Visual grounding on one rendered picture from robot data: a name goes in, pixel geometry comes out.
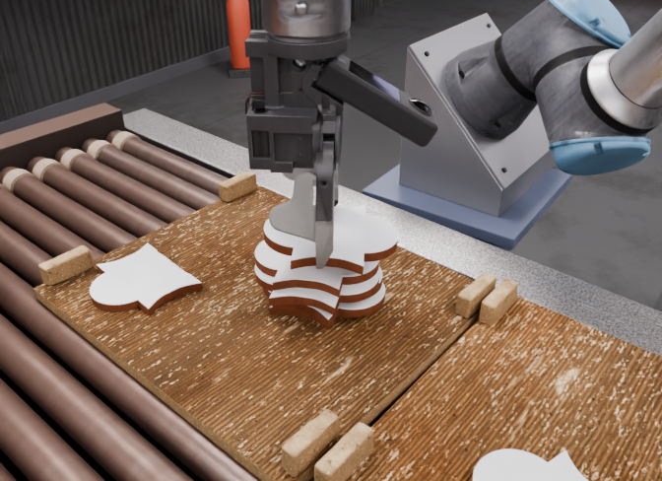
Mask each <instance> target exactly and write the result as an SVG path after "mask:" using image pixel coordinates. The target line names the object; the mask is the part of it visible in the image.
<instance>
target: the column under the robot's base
mask: <svg viewBox="0 0 662 481"><path fill-rule="evenodd" d="M399 173H400V165H398V166H397V167H395V168H394V169H392V170H391V171H390V172H388V173H386V174H385V175H383V176H382V177H381V178H379V179H378V180H376V181H375V182H373V183H372V184H371V185H369V186H368V187H366V188H365V189H363V191H362V194H363V195H366V196H369V197H371V198H374V199H376V200H379V201H381V202H384V203H386V204H389V205H391V206H394V207H396V208H399V209H402V210H404V211H407V212H409V213H412V214H414V215H417V216H419V217H422V218H424V219H427V220H429V221H432V222H435V223H437V224H440V225H442V226H445V227H446V228H449V229H451V230H454V231H456V232H459V233H461V234H464V235H467V236H469V237H472V238H474V239H477V240H479V241H483V242H486V243H488V244H491V245H493V246H496V247H499V248H501V249H504V250H506V251H509V250H510V249H514V248H515V247H516V245H517V244H518V243H519V242H520V241H521V240H522V238H523V237H524V236H525V235H526V234H527V233H528V232H529V230H530V229H531V228H532V227H533V226H534V225H535V223H536V222H537V221H538V220H539V219H540V218H541V217H542V215H543V214H544V213H545V212H546V211H547V210H548V208H549V207H550V206H551V205H552V204H553V203H554V202H555V200H556V199H557V198H558V197H559V196H560V195H561V193H562V192H563V191H564V190H565V189H566V188H567V186H568V185H569V184H570V182H571V178H572V174H569V173H565V172H562V171H559V170H555V169H550V170H549V171H548V172H547V173H546V174H544V175H543V176H542V177H541V178H540V179H539V180H538V181H537V182H536V183H535V184H534V185H533V186H531V187H530V188H529V189H528V190H527V191H526V192H525V193H524V194H523V195H522V196H521V197H520V198H518V199H517V200H516V201H515V202H514V203H513V204H512V205H511V206H510V207H509V208H508V209H507V210H505V211H504V212H503V213H502V214H501V215H500V216H499V217H496V216H493V215H490V214H487V213H484V212H481V211H478V210H475V209H472V208H469V207H466V206H463V205H460V204H457V203H454V202H451V201H448V200H445V199H442V198H439V197H436V196H433V195H430V194H427V193H424V192H421V191H419V190H416V189H413V188H410V187H406V186H403V185H400V184H399Z"/></svg>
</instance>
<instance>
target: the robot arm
mask: <svg viewBox="0 0 662 481"><path fill-rule="evenodd" d="M261 17H262V27H263V29H264V30H265V31H255V30H251V32H250V34H249V38H247V39H246V40H245V41H244V44H245V57H249V63H250V78H251V93H250V94H249V95H248V97H247V99H246V101H245V114H246V127H247V141H248V155H249V168H250V169H251V170H271V172H282V173H283V175H284V177H286V178H287V179H290V180H294V193H293V197H292V198H291V199H290V200H289V201H287V202H284V203H282V204H280V205H278V206H276V207H274V208H272V210H271V211H270V215H269V222H270V224H271V226H272V227H273V228H274V229H275V230H277V231H279V232H282V233H286V234H289V235H293V236H296V237H299V238H303V239H306V240H309V241H313V242H315V251H316V269H322V268H323V267H324V266H325V264H326V262H327V261H328V259H329V257H330V256H331V254H332V252H333V237H334V207H335V206H336V205H337V204H338V202H339V165H340V157H341V148H342V129H343V109H344V102H345V103H347V104H349V105H351V106H352V107H354V108H356V109H357V110H359V111H361V112H363V113H364V114H366V115H368V116H369V117H371V118H373V119H374V120H376V121H378V122H379V123H381V124H383V125H385V126H386V127H388V128H390V129H391V130H393V131H395V132H396V133H398V134H399V135H400V136H401V137H403V138H406V139H408V140H410V141H412V142H413V143H415V144H417V145H418V146H420V147H425V146H426V145H427V144H428V143H429V142H430V140H431V139H432V137H433V136H434V135H435V133H436V132H437V130H438V127H437V122H436V117H435V113H434V110H433V109H432V108H430V107H429V106H428V105H427V104H426V103H425V102H423V101H422V100H419V99H415V98H413V97H411V96H410V95H408V94H406V93H405V92H403V91H401V90H400V89H398V88H396V87H395V86H393V85H391V84H390V83H388V82H387V81H385V80H383V79H382V78H380V77H378V76H377V75H375V74H373V73H372V72H370V71H368V70H367V69H365V68H363V66H361V65H360V64H358V63H356V62H355V61H353V60H351V59H350V58H348V57H346V56H345V55H343V53H344V52H346V51H347V50H348V29H349V28H350V26H351V0H261ZM324 58H326V59H325V60H324ZM298 60H304V61H305V62H304V63H300V62H298ZM322 63H323V65H322ZM318 71H319V74H318V76H317V73H318ZM445 81H446V87H447V90H448V93H449V95H450V98H451V100H452V102H453V104H454V105H455V107H456V109H457V110H458V112H459V113H460V115H461V116H462V117H463V118H464V120H465V121H466V122H467V123H468V124H469V125H470V126H471V127H472V128H474V129H475V130H476V131H477V132H479V133H480V134H482V135H484V136H486V137H488V138H491V139H503V138H505V137H506V136H508V135H510V134H511V133H513V132H514V131H516V130H517V129H518V128H519V127H520V125H521V124H522V123H523V122H524V120H525V119H526V118H527V117H528V115H529V114H530V113H531V112H532V110H533V109H534V108H535V107H536V105H538V107H539V109H540V113H541V116H542V120H543V123H544V127H545V131H546V134H547V138H548V141H549V146H548V147H549V150H551V151H552V154H553V157H554V160H555V163H556V165H557V167H558V168H559V169H560V170H561V171H562V172H565V173H569V174H574V175H592V174H600V173H606V172H614V171H618V170H621V169H624V168H627V167H630V166H632V165H634V164H636V163H638V162H640V161H642V160H643V159H645V158H646V157H647V156H648V155H649V153H650V144H651V141H650V139H648V138H647V133H648V132H649V131H651V130H652V129H654V128H655V127H656V126H658V125H659V124H660V123H661V122H662V9H661V10H660V11H659V12H658V13H657V14H655V15H654V16H653V17H652V18H651V19H650V20H649V21H648V22H647V23H646V24H645V25H644V26H643V27H642V28H641V29H640V30H639V31H638V32H637V33H636V34H634V35H633V36H632V37H630V31H629V27H628V25H627V24H626V22H625V20H624V19H623V17H622V16H621V14H620V13H619V12H618V10H617V9H616V8H615V7H614V5H613V4H612V3H611V2H610V1H609V0H545V1H544V2H543V3H541V4H540V5H539V6H538V7H536V8H535V9H534V10H533V11H531V12H530V13H529V14H527V15H526V16H525V17H524V18H522V19H521V20H520V21H519V22H517V23H516V24H515V25H513V26H512V27H511V28H510V29H508V30H507V31H506V32H505V33H503V34H502V35H501V36H499V37H498V38H497V39H495V40H492V41H489V42H487V43H484V44H481V45H478V46H475V47H472V48H469V49H467V50H464V51H462V52H461V53H459V54H458V55H457V56H456V57H454V58H453V59H452V60H451V61H450V62H449V63H448V65H447V67H446V71H445ZM251 97H252V98H251ZM249 98H251V101H250V102H249ZM247 103H248V111H247ZM313 186H316V196H315V205H314V204H313Z"/></svg>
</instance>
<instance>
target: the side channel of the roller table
mask: <svg viewBox="0 0 662 481"><path fill-rule="evenodd" d="M113 130H120V131H122V132H123V131H125V126H124V120H123V115H122V110H121V109H119V108H116V107H114V106H111V105H109V104H107V103H101V104H97V105H94V106H91V107H88V108H84V109H81V110H78V111H75V112H71V113H68V114H65V115H62V116H58V117H55V118H52V119H49V120H45V121H43V122H40V123H37V124H33V125H30V126H27V127H24V128H20V129H17V130H14V131H11V132H7V133H4V134H1V135H0V171H2V170H3V169H5V168H7V167H16V168H18V169H23V170H27V166H28V163H29V162H30V160H31V159H33V158H35V157H45V158H47V159H52V160H54V158H55V155H56V153H57V152H58V151H59V150H60V149H61V148H64V147H70V148H72V149H78V150H81V147H82V145H83V143H84V142H85V141H86V140H88V139H90V138H95V139H98V140H104V141H105V139H106V136H107V135H108V134H109V133H110V132H111V131H113Z"/></svg>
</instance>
